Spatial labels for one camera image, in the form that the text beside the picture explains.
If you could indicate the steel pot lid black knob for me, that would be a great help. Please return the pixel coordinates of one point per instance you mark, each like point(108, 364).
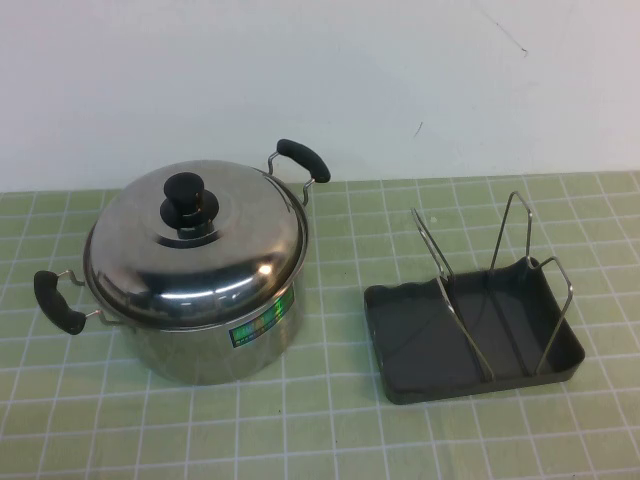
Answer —
point(140, 240)

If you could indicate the stainless steel cooking pot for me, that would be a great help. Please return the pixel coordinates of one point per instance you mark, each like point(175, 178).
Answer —
point(200, 360)

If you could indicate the dark grey plastic drip tray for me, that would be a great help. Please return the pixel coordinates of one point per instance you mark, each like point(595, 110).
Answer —
point(425, 350)

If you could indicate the green tiled table mat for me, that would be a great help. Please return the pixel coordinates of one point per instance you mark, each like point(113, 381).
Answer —
point(320, 430)

